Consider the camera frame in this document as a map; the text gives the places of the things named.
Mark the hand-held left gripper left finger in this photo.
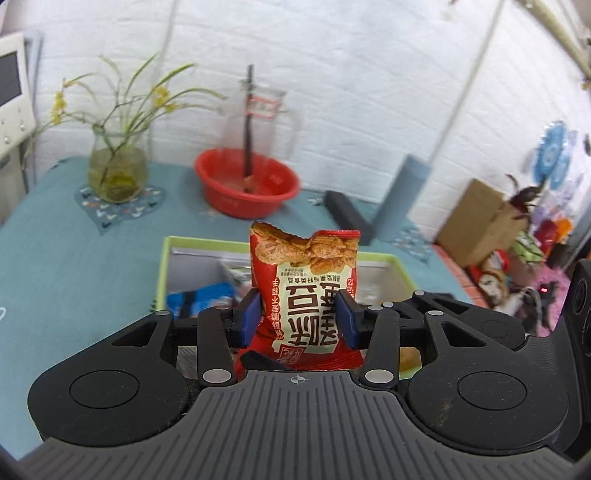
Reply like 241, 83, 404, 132
111, 288, 264, 388

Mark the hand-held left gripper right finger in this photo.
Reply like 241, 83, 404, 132
333, 290, 482, 390

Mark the red snack packet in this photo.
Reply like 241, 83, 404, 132
235, 220, 366, 373

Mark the white appliance with screen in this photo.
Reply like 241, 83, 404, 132
0, 31, 38, 160

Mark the black rectangular box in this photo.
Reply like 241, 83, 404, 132
322, 189, 376, 246

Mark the blue paper wall decoration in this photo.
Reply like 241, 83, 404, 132
532, 120, 581, 186

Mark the red plastic basin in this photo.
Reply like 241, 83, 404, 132
193, 147, 302, 221

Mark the blue snack packet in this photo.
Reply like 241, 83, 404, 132
165, 282, 237, 317

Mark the glass vase with plant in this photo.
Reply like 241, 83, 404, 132
34, 52, 228, 205

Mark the white wall pipe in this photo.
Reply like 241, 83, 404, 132
426, 0, 505, 163

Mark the beige wall pipe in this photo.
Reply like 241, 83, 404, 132
521, 0, 591, 80

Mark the grey-blue cylinder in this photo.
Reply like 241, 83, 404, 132
370, 154, 433, 246

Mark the heart-shaped patterned mat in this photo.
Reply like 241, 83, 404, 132
73, 184, 165, 237

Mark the pile of toys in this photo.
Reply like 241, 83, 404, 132
478, 174, 578, 326

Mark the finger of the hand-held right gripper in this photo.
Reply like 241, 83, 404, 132
410, 289, 466, 320

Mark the brown cardboard box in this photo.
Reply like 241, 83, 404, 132
435, 178, 530, 269

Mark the green-rimmed tray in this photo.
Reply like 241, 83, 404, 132
154, 236, 416, 374

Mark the black stirring stick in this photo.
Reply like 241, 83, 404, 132
243, 64, 256, 188

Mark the silver snack packet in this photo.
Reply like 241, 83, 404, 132
220, 260, 253, 297

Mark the glass pitcher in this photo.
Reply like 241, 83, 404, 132
221, 76, 304, 186

